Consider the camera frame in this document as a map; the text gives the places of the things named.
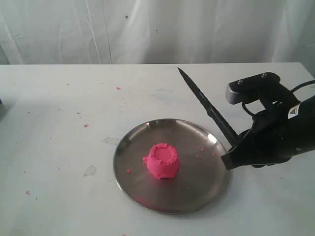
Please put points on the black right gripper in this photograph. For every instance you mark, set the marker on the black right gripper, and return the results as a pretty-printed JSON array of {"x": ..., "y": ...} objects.
[{"x": 272, "y": 139}]

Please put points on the black serrated knife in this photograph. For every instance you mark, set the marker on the black serrated knife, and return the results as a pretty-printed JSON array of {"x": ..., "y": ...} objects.
[{"x": 211, "y": 111}]

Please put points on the pink dough lump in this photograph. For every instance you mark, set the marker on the pink dough lump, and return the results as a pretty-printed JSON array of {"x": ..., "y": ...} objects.
[{"x": 162, "y": 161}]

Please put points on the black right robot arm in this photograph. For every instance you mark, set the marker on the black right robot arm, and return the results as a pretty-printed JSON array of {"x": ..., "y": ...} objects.
[{"x": 306, "y": 112}]

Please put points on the round stainless steel plate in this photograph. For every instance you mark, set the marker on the round stainless steel plate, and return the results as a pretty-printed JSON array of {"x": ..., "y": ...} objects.
[{"x": 201, "y": 177}]

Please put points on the white backdrop curtain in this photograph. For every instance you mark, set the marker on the white backdrop curtain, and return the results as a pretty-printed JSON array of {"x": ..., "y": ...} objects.
[{"x": 156, "y": 31}]

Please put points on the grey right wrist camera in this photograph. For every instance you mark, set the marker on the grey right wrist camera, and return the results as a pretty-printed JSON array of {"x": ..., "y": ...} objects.
[{"x": 265, "y": 87}]

